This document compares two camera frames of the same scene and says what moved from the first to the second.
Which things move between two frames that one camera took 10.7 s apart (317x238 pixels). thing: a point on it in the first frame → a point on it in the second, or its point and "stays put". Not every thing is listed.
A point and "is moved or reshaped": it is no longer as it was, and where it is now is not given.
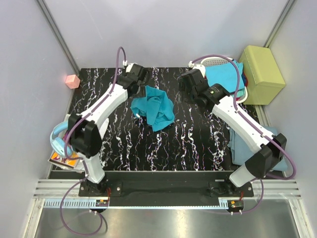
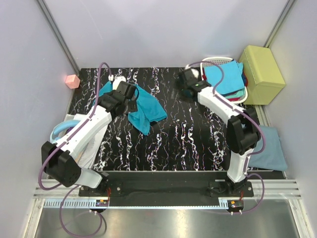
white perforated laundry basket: [216, 60] stays put
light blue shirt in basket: [226, 74] stays put
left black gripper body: [138, 83] → [132, 99]
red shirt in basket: [237, 98] stays put
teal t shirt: [156, 106] is moved or reshaped
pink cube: [73, 81] stays put
